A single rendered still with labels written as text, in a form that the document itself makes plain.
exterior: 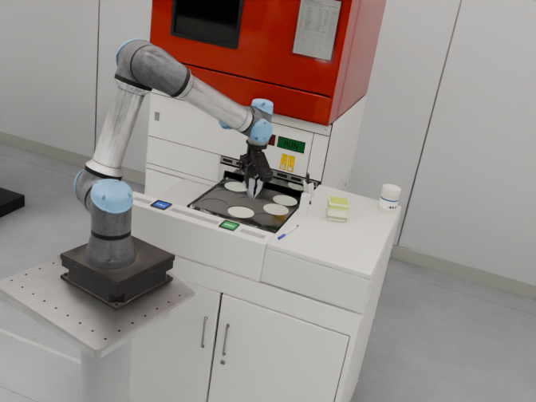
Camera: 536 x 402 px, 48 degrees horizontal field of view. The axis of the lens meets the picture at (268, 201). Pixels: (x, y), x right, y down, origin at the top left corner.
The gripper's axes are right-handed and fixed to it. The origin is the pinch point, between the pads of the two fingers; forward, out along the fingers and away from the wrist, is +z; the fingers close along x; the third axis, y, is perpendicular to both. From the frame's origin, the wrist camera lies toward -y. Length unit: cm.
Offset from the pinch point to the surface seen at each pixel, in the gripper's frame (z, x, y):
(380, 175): 44, -159, 98
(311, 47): -52, -27, 16
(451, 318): 99, -156, 14
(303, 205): -1.4, -12.7, -13.8
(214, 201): 9.2, 5.7, 17.9
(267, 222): 9.4, -5.7, -3.3
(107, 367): 44, 59, -21
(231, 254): 10.5, 17.8, -19.4
